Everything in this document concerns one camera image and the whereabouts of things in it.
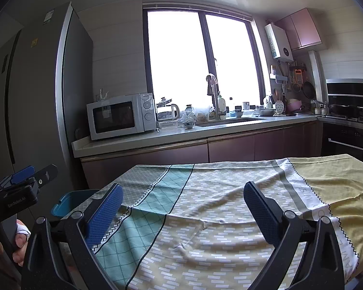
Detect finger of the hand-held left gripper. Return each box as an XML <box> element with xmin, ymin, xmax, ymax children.
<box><xmin>0</xmin><ymin>166</ymin><xmax>36</xmax><ymax>189</ymax></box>
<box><xmin>21</xmin><ymin>164</ymin><xmax>59</xmax><ymax>192</ymax></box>

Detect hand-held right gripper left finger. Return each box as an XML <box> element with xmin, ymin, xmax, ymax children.
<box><xmin>21</xmin><ymin>184</ymin><xmax>123</xmax><ymax>290</ymax></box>

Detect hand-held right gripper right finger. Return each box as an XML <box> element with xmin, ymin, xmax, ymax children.
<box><xmin>243</xmin><ymin>182</ymin><xmax>345</xmax><ymax>290</ymax></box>

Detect blue plastic bin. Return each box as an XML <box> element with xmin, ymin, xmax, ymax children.
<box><xmin>50</xmin><ymin>189</ymin><xmax>100</xmax><ymax>218</ymax></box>

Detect person's left hand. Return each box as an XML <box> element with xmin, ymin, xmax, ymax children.
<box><xmin>0</xmin><ymin>220</ymin><xmax>33</xmax><ymax>278</ymax></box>

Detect patterned tablecloth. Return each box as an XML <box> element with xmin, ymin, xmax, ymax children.
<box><xmin>59</xmin><ymin>154</ymin><xmax>363</xmax><ymax>290</ymax></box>

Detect grey refrigerator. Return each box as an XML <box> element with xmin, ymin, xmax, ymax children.
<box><xmin>0</xmin><ymin>1</ymin><xmax>94</xmax><ymax>194</ymax></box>

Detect white microwave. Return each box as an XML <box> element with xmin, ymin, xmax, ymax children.
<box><xmin>87</xmin><ymin>93</ymin><xmax>157</xmax><ymax>141</ymax></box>

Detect kitchen counter cabinets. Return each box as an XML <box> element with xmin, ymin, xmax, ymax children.
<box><xmin>72</xmin><ymin>116</ymin><xmax>324</xmax><ymax>189</ymax></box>

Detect kitchen sink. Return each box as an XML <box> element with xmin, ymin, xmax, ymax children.
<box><xmin>195</xmin><ymin>117</ymin><xmax>268</xmax><ymax>127</ymax></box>

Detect black built-in oven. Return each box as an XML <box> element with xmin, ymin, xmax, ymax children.
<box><xmin>321</xmin><ymin>121</ymin><xmax>363</xmax><ymax>168</ymax></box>

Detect pink bowl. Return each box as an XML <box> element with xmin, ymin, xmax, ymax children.
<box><xmin>287</xmin><ymin>98</ymin><xmax>303</xmax><ymax>114</ymax></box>

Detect metal faucet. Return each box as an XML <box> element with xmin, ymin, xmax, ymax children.
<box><xmin>206</xmin><ymin>74</ymin><xmax>227</xmax><ymax>120</ymax></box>

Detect white soap bottle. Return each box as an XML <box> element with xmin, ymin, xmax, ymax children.
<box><xmin>217</xmin><ymin>94</ymin><xmax>227</xmax><ymax>117</ymax></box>

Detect clear plastic container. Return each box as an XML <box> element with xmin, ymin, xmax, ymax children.
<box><xmin>197</xmin><ymin>106</ymin><xmax>212</xmax><ymax>121</ymax></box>

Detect crumpled clear bags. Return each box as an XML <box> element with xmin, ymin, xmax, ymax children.
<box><xmin>181</xmin><ymin>109</ymin><xmax>197</xmax><ymax>123</ymax></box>

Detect glass kettle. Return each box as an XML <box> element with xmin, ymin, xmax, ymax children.
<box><xmin>156</xmin><ymin>97</ymin><xmax>180</xmax><ymax>121</ymax></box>

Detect black wok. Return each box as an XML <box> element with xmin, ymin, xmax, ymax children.
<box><xmin>328</xmin><ymin>103</ymin><xmax>357</xmax><ymax>117</ymax></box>

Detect hanging black frying pan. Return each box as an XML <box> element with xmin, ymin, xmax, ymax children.
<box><xmin>302</xmin><ymin>80</ymin><xmax>316</xmax><ymax>100</ymax></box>

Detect small pink cloth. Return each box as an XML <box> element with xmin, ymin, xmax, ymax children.
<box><xmin>206</xmin><ymin>74</ymin><xmax>218</xmax><ymax>97</ymax></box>

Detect black range hood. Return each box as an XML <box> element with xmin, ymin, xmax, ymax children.
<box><xmin>326</xmin><ymin>79</ymin><xmax>363</xmax><ymax>105</ymax></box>

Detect dark framed window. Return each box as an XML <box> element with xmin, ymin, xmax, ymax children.
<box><xmin>143</xmin><ymin>2</ymin><xmax>267</xmax><ymax>118</ymax></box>

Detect white water heater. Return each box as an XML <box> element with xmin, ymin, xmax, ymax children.
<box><xmin>265</xmin><ymin>23</ymin><xmax>294</xmax><ymax>62</ymax></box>

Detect pink wall cabinet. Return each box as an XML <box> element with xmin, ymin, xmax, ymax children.
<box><xmin>275</xmin><ymin>8</ymin><xmax>322</xmax><ymax>51</ymax></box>

